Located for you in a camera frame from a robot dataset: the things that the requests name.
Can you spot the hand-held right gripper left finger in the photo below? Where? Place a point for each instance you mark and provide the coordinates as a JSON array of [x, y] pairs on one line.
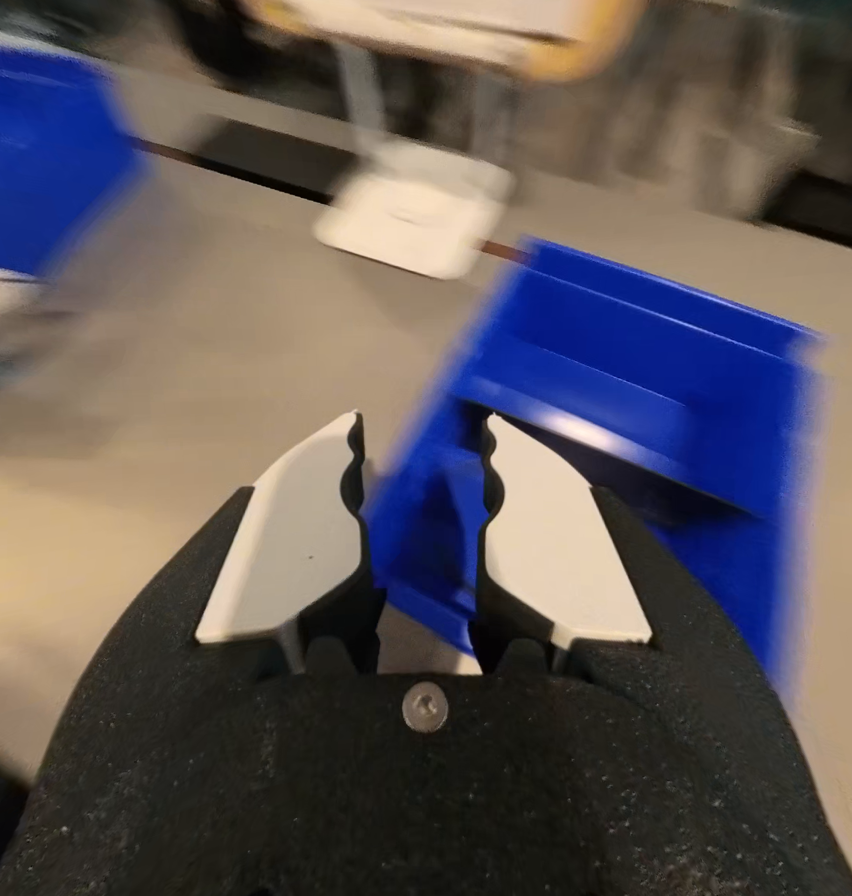
[[286, 546]]

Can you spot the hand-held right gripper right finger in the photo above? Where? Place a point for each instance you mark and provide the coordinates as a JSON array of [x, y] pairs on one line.
[[566, 546]]

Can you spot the blue plastic bin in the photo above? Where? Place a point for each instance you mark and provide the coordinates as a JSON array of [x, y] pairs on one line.
[[608, 350], [47, 154]]

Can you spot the white board stand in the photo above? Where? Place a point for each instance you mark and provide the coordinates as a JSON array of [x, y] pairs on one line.
[[412, 224]]

